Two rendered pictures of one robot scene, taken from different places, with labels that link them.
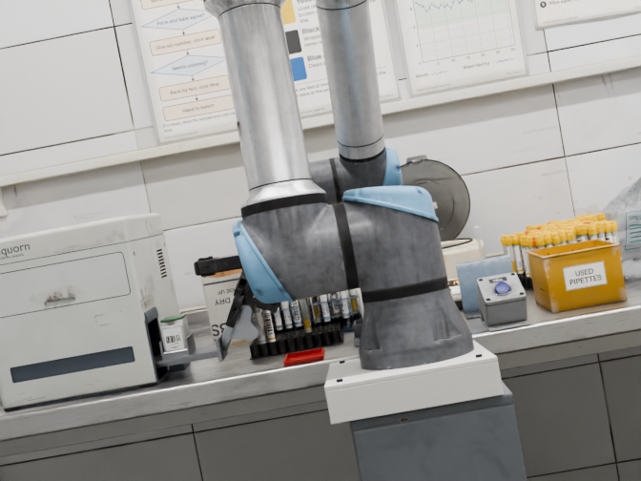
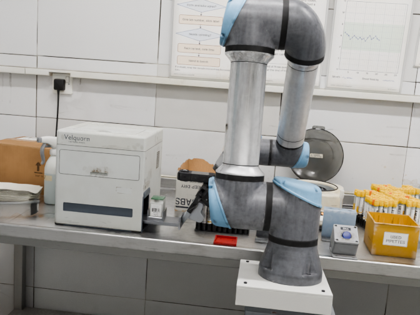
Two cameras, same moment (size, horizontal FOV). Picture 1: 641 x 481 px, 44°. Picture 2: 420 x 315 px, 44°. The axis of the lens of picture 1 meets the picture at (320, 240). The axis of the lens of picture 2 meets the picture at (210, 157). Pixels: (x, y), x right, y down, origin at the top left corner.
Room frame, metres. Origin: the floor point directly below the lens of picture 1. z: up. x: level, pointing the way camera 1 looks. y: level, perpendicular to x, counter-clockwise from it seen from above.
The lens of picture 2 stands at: (-0.13, 0.05, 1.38)
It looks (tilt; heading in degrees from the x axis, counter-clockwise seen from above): 9 degrees down; 3
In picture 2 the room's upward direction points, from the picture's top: 4 degrees clockwise
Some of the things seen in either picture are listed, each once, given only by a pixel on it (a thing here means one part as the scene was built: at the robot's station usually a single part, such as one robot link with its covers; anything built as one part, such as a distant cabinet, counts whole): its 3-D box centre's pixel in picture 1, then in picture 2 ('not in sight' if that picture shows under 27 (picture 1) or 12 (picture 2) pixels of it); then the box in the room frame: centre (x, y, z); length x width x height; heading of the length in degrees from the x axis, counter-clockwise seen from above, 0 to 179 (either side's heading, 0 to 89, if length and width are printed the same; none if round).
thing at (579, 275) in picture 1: (574, 274); (390, 234); (1.44, -0.44, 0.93); 0.13 x 0.13 x 0.10; 87
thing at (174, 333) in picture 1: (175, 337); (157, 208); (1.43, 0.28, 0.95); 0.05 x 0.04 x 0.06; 178
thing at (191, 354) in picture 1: (166, 353); (149, 215); (1.43, 0.31, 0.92); 0.21 x 0.07 x 0.05; 88
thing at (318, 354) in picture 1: (304, 357); (225, 240); (1.38, 0.06, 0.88); 0.07 x 0.07 x 0.01; 88
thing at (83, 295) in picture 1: (94, 303); (115, 174); (1.52, 0.44, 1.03); 0.31 x 0.27 x 0.30; 88
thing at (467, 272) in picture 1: (486, 285); (338, 224); (1.50, -0.29, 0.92); 0.10 x 0.07 x 0.10; 83
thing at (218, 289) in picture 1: (269, 294); (212, 185); (1.81, 0.14, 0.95); 0.29 x 0.25 x 0.15; 178
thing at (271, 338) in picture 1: (292, 318); (224, 212); (1.50, 0.08, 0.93); 0.17 x 0.09 x 0.11; 87
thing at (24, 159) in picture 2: not in sight; (42, 164); (1.86, 0.82, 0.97); 0.31 x 0.23 x 0.18; 81
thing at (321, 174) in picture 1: (299, 187); (248, 150); (1.31, 0.02, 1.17); 0.11 x 0.11 x 0.08; 0
